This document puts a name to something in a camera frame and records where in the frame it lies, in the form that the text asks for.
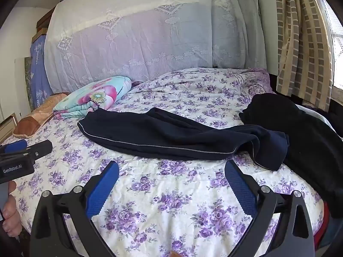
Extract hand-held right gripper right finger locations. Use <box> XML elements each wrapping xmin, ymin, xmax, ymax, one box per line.
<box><xmin>224</xmin><ymin>160</ymin><xmax>315</xmax><ymax>257</ymax></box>

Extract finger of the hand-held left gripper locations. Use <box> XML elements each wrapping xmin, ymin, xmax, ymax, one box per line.
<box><xmin>16</xmin><ymin>139</ymin><xmax>53</xmax><ymax>164</ymax></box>
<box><xmin>0</xmin><ymin>139</ymin><xmax>29</xmax><ymax>155</ymax></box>

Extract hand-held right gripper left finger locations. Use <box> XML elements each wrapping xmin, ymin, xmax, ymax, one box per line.
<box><xmin>29</xmin><ymin>161</ymin><xmax>120</xmax><ymax>257</ymax></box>

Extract navy pants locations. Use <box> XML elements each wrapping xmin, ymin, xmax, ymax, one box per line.
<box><xmin>77</xmin><ymin>108</ymin><xmax>290</xmax><ymax>171</ymax></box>

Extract person's left hand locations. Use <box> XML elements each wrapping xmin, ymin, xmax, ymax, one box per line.
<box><xmin>0</xmin><ymin>181</ymin><xmax>22</xmax><ymax>236</ymax></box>

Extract brown pillow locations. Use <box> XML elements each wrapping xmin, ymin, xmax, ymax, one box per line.
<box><xmin>13</xmin><ymin>92</ymin><xmax>71</xmax><ymax>138</ymax></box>

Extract purple floral bedspread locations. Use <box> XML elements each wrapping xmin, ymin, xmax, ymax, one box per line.
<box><xmin>0</xmin><ymin>67</ymin><xmax>325</xmax><ymax>257</ymax></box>

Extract dark green marbled panel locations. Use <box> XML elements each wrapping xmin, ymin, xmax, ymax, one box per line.
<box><xmin>24</xmin><ymin>57</ymin><xmax>34</xmax><ymax>97</ymax></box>

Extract folded teal floral quilt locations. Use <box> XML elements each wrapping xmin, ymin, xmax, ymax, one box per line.
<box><xmin>53</xmin><ymin>76</ymin><xmax>132</xmax><ymax>120</ymax></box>

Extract blue printed cloth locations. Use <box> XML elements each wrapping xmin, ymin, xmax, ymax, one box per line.
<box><xmin>29</xmin><ymin>35</ymin><xmax>54</xmax><ymax>111</ymax></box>

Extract black garment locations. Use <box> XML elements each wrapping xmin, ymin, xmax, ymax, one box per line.
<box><xmin>238</xmin><ymin>93</ymin><xmax>343</xmax><ymax>218</ymax></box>

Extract red cloth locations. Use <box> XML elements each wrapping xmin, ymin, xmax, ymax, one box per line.
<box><xmin>313</xmin><ymin>201</ymin><xmax>331</xmax><ymax>249</ymax></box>

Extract white cloth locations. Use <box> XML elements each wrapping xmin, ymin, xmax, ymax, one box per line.
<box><xmin>295</xmin><ymin>104</ymin><xmax>343</xmax><ymax>140</ymax></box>

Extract brown wooden box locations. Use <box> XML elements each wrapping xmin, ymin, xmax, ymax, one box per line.
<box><xmin>32</xmin><ymin>7</ymin><xmax>57</xmax><ymax>43</ymax></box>

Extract white lace cover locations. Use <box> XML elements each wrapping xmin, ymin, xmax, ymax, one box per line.
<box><xmin>44</xmin><ymin>0</ymin><xmax>267</xmax><ymax>95</ymax></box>

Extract checkered beige curtain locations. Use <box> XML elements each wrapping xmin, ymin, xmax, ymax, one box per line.
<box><xmin>276</xmin><ymin>0</ymin><xmax>334</xmax><ymax>111</ymax></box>

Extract bright window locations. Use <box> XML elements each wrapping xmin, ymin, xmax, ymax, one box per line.
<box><xmin>316</xmin><ymin>0</ymin><xmax>343</xmax><ymax>91</ymax></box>

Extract gold bed frame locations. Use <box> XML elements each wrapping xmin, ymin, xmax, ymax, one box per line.
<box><xmin>0</xmin><ymin>114</ymin><xmax>18</xmax><ymax>143</ymax></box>

